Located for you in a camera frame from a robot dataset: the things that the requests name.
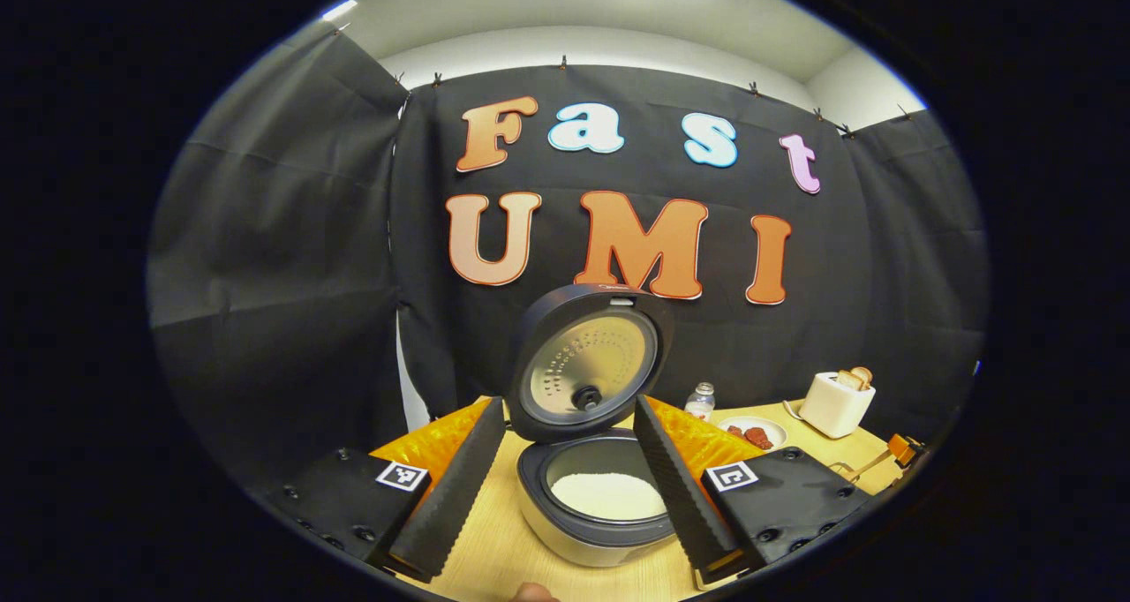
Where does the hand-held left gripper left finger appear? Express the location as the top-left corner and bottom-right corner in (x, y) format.
(250, 396), (507, 583)

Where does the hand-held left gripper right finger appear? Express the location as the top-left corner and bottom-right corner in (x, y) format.
(632, 395), (885, 585)

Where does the dark grey rice cooker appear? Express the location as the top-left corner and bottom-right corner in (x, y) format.
(508, 282), (685, 569)

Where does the white toaster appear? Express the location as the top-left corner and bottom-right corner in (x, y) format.
(799, 372), (877, 440)

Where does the white plate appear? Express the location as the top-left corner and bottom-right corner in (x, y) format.
(717, 416), (788, 452)

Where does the black backdrop cloth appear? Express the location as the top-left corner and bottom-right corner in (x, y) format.
(148, 24), (990, 488)

